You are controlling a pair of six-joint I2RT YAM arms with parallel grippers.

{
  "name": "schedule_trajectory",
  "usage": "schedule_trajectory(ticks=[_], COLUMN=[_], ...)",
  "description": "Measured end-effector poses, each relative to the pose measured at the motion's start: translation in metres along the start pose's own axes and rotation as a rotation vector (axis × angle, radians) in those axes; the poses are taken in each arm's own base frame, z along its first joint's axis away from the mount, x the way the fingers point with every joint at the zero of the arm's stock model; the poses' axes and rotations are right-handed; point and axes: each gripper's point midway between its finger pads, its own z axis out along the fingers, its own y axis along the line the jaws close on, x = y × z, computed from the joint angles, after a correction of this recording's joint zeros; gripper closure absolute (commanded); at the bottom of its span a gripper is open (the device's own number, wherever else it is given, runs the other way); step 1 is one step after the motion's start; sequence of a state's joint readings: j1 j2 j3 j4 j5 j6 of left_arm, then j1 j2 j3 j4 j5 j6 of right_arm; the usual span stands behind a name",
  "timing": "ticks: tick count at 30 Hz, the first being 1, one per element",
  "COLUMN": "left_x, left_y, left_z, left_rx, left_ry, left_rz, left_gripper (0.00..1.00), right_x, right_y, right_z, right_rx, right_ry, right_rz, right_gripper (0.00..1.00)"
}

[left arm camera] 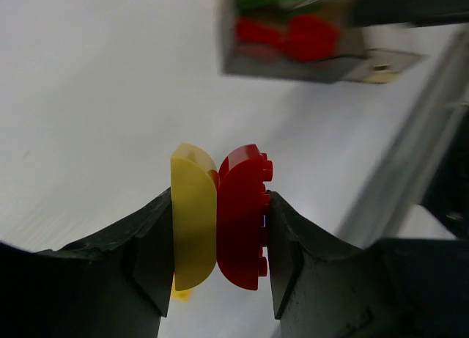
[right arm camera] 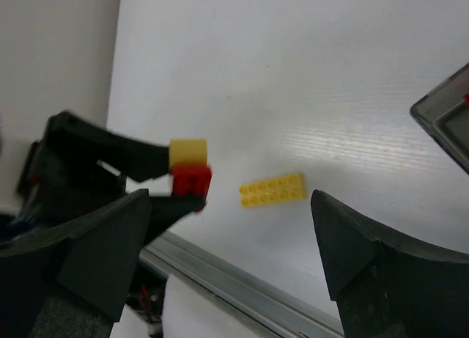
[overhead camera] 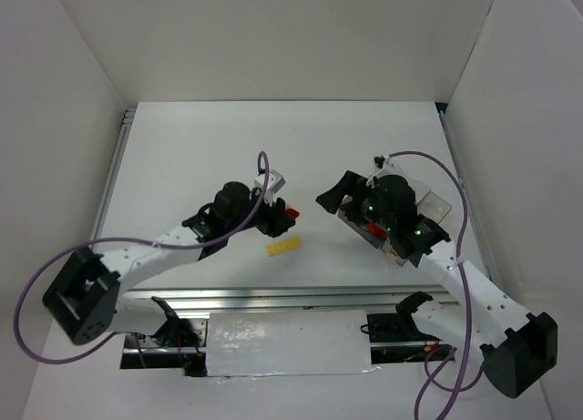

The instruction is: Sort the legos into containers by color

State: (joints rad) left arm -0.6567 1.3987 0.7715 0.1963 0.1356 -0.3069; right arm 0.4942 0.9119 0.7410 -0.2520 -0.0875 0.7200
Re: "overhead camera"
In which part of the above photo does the red studded lego brick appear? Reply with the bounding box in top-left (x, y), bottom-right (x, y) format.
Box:
top-left (286, 208), bottom-right (300, 219)

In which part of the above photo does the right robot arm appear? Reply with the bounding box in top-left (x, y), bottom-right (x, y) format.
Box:
top-left (316, 171), bottom-right (558, 398)

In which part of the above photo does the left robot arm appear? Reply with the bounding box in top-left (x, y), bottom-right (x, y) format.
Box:
top-left (42, 175), bottom-right (296, 345)

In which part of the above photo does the yellow long lego plate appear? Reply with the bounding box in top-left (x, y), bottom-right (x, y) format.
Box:
top-left (266, 236), bottom-right (302, 257)

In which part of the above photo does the clear compartment container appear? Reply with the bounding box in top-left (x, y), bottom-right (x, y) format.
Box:
top-left (335, 175), bottom-right (451, 267)

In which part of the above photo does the foil covered panel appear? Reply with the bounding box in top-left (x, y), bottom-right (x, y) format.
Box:
top-left (206, 310), bottom-right (373, 377)

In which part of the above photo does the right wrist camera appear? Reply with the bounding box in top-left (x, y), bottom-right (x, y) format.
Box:
top-left (371, 155), bottom-right (406, 179)

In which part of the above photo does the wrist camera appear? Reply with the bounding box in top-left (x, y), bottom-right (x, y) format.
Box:
top-left (371, 155), bottom-right (406, 179)
top-left (253, 170), bottom-right (285, 204)

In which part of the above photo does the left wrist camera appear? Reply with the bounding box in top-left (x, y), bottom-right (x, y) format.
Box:
top-left (253, 170), bottom-right (285, 204)

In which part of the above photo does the aluminium frame rail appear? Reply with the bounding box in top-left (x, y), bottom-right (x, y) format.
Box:
top-left (124, 285), bottom-right (449, 315)

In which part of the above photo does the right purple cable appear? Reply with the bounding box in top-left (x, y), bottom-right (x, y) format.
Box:
top-left (386, 150), bottom-right (485, 420)

